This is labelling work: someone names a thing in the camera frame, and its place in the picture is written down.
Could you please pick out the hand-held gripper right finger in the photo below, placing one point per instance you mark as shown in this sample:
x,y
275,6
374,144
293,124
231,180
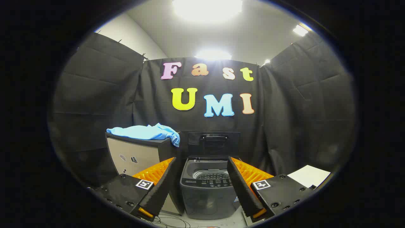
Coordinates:
x,y
242,190

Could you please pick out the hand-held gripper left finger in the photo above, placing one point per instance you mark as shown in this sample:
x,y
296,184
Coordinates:
x,y
159,190

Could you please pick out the grey washing machine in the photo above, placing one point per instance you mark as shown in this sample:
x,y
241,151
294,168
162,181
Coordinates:
x,y
205,198

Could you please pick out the light blue polo shirt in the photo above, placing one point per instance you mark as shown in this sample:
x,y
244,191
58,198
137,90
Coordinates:
x,y
144,131

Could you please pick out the grey cabinet with black top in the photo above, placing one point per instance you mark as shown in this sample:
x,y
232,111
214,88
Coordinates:
x,y
136,152

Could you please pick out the white flat board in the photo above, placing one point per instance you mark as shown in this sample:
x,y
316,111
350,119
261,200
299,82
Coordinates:
x,y
308,175

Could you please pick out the black backdrop cloth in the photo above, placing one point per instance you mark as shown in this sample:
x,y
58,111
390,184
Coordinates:
x,y
284,126

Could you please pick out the rectangular ceiling light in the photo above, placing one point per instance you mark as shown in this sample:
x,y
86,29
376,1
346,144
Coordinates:
x,y
300,30

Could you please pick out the large round ceiling light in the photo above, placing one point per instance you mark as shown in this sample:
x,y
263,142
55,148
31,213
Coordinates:
x,y
207,8

